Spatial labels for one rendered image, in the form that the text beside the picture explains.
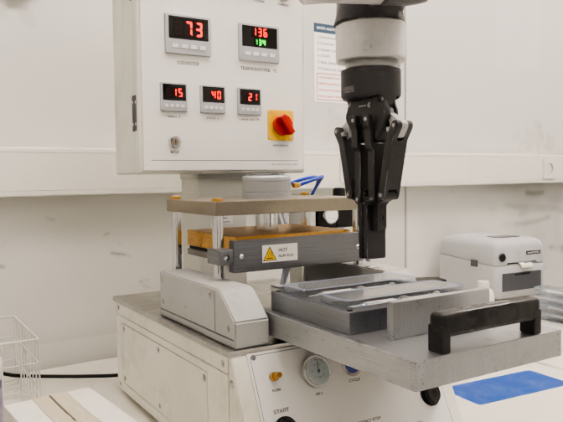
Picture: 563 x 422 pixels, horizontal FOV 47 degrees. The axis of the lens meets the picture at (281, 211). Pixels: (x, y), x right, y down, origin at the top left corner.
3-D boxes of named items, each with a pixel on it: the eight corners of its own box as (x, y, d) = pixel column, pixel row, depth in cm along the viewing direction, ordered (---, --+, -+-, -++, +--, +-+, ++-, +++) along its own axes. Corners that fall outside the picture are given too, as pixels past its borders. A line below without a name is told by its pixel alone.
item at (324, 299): (347, 321, 71) (347, 301, 71) (318, 312, 76) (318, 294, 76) (464, 302, 81) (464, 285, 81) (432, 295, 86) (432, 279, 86)
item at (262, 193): (153, 251, 110) (152, 175, 109) (304, 239, 126) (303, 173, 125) (216, 267, 89) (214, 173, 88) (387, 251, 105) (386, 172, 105)
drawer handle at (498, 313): (427, 351, 63) (427, 311, 63) (525, 330, 71) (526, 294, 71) (442, 355, 62) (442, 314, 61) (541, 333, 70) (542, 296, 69)
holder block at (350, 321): (271, 310, 84) (271, 290, 84) (387, 293, 94) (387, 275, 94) (348, 335, 70) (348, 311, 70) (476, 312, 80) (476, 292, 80)
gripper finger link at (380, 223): (380, 189, 81) (396, 189, 78) (380, 229, 81) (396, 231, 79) (371, 189, 80) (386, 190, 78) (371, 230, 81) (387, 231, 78)
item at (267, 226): (187, 254, 106) (186, 196, 105) (299, 244, 117) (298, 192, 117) (236, 265, 91) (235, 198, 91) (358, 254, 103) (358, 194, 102)
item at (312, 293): (305, 308, 78) (305, 290, 78) (281, 301, 83) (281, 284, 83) (417, 292, 88) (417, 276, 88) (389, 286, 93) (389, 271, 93)
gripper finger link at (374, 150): (385, 115, 81) (393, 114, 80) (388, 203, 82) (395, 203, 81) (360, 115, 79) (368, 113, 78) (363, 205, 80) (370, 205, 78)
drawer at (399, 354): (258, 337, 85) (257, 278, 85) (384, 316, 97) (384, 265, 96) (415, 401, 60) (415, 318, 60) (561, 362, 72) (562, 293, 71)
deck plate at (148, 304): (112, 300, 118) (112, 295, 118) (275, 281, 136) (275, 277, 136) (228, 358, 79) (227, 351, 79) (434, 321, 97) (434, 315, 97)
